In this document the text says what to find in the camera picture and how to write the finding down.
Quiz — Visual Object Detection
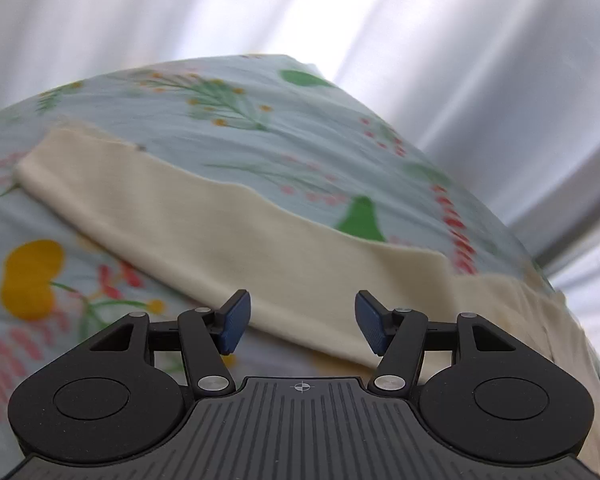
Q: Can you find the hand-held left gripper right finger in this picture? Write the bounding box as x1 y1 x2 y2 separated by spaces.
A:
355 289 514 399

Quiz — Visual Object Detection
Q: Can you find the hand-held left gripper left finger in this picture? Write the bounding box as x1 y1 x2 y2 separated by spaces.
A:
87 289 252 399

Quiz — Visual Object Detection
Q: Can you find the cream knit garment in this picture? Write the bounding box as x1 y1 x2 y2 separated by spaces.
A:
14 126 600 480

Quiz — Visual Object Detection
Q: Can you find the floral printed bedsheet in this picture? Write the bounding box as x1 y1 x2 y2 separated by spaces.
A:
0 52 600 480

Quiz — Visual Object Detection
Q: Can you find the white curtain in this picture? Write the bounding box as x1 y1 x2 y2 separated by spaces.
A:
0 0 600 306

